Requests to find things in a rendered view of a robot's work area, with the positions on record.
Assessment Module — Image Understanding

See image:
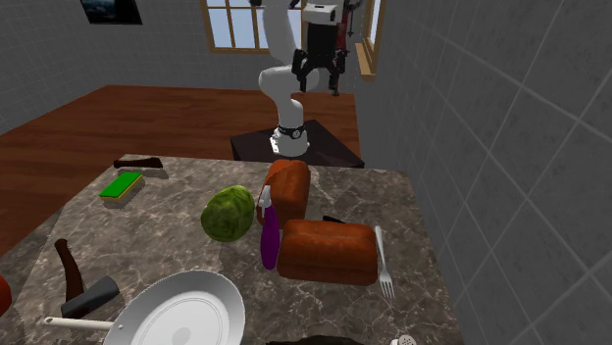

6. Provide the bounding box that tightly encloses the dark flat object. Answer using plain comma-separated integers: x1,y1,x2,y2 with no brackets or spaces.
264,335,366,345

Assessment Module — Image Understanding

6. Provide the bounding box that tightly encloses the green yellow sponge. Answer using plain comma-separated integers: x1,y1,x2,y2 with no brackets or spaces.
98,172,144,202

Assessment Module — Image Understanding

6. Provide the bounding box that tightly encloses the purple spray bottle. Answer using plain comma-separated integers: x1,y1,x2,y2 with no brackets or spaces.
257,184,281,271

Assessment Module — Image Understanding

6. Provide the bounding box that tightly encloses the wooden framed window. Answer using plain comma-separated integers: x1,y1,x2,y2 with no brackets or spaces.
199,0,308,55
354,0,387,82

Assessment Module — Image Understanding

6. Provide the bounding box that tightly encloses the dark wall picture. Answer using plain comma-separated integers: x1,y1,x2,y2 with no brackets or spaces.
79,0,143,26

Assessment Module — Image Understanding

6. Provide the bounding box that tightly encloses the white frying pan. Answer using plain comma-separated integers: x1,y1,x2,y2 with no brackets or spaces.
41,270,247,345

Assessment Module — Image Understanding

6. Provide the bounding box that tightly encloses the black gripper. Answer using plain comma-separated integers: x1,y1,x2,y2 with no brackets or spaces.
291,22,348,97

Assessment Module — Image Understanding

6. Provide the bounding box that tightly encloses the silver fork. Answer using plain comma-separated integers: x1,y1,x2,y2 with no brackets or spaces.
374,224,396,300

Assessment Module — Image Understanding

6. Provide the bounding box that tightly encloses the dark brown wooden handle tool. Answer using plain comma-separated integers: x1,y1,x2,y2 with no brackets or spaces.
113,156,164,170

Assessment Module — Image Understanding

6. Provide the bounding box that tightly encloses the green cabbage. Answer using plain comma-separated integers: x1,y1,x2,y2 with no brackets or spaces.
200,184,257,243

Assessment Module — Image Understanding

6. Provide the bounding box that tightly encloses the brown bread loaf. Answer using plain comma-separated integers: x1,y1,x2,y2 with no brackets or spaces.
256,159,313,230
276,219,381,287

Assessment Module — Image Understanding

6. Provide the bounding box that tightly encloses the red round object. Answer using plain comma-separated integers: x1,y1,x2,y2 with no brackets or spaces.
0,274,14,318

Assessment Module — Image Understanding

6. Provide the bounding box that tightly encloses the dark robot stand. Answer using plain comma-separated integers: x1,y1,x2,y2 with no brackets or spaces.
229,119,366,170

